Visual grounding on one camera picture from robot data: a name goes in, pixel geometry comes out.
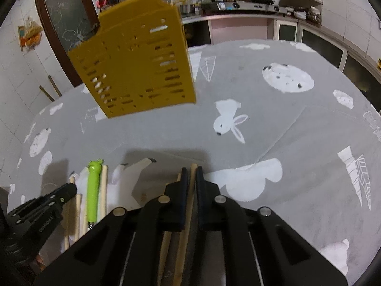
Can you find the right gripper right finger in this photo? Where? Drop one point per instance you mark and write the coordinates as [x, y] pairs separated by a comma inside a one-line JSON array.
[[208, 209]]

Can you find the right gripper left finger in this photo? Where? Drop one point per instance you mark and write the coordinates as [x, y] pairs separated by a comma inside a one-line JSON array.
[[175, 209]]

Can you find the wooden chopstick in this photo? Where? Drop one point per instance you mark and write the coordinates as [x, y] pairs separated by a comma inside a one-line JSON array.
[[184, 235], [69, 222], [103, 190], [77, 217]]

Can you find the wooden chopstick on table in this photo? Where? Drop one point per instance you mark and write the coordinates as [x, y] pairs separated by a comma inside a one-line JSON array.
[[77, 217]]

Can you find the wooden chopstick beside green utensil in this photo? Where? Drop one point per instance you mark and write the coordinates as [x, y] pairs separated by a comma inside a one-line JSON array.
[[103, 190]]

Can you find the grey patterned tablecloth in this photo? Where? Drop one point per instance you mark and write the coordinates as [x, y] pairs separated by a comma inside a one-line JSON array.
[[274, 124]]

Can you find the yellow perforated utensil holder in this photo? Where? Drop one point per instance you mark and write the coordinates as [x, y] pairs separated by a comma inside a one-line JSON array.
[[137, 60]]

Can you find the hanging orange plastic bag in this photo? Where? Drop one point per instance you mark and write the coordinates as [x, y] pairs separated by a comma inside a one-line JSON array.
[[29, 34]]

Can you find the gas stove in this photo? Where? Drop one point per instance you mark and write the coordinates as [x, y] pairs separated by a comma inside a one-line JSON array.
[[242, 6]]

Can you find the dark framed glass door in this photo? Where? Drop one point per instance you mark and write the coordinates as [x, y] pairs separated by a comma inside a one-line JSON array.
[[67, 23]]

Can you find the green handled utensil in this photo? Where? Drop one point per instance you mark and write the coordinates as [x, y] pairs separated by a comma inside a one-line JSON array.
[[92, 192]]

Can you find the wooden stick against wall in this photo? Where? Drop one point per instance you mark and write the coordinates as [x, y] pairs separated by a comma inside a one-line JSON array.
[[58, 92]]

